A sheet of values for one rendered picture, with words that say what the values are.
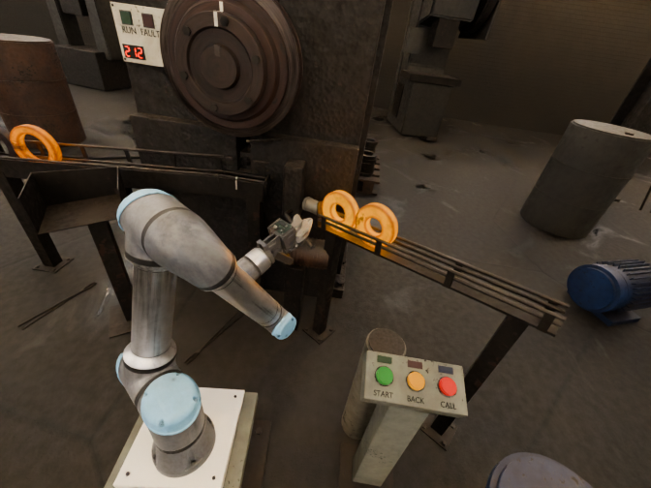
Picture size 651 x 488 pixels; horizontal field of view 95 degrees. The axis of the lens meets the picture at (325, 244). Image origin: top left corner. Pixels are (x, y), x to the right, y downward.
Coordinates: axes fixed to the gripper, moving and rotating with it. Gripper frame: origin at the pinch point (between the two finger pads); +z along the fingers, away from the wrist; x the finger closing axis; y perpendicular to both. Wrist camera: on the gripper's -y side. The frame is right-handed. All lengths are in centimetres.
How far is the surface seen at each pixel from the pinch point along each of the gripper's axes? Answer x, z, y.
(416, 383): -53, -21, -5
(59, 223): 68, -55, 5
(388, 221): -21.5, 15.2, 0.9
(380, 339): -38.1, -12.8, -16.5
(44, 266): 135, -81, -48
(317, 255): 2.9, 3.5, -23.4
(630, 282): -114, 128, -85
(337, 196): 0.2, 15.5, 0.7
